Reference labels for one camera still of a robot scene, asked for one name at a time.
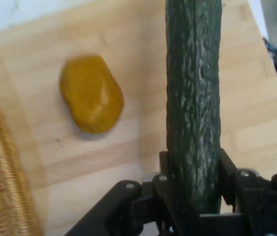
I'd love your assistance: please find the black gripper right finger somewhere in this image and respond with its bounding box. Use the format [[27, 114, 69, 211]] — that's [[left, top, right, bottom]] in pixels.
[[218, 147, 277, 236]]

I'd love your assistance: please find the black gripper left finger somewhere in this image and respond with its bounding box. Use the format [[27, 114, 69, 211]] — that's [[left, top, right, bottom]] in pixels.
[[64, 150, 200, 236]]

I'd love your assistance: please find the long dark green cucumber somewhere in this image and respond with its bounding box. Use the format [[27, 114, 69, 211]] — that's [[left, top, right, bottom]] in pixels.
[[165, 0, 224, 215]]

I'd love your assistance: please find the yellow-brown toy potato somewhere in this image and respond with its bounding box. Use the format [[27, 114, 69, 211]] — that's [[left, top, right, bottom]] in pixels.
[[59, 55, 125, 135]]

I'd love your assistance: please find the wooden cutting board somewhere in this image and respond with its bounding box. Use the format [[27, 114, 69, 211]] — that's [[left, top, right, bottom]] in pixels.
[[0, 0, 277, 236]]

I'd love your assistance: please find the woven wicker basket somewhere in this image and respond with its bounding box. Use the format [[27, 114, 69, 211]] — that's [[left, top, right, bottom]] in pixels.
[[0, 82, 44, 236]]

